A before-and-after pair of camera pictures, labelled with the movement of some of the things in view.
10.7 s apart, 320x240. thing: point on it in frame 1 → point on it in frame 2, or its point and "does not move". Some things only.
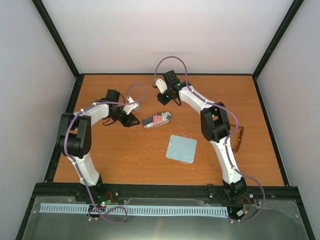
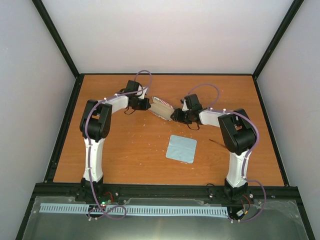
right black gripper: x=162 y=100 → x=177 y=116
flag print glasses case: x=151 y=121 → x=161 y=108
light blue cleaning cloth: x=181 y=149 does not move
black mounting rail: x=161 y=193 does not move
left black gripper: x=127 y=123 → x=145 y=105
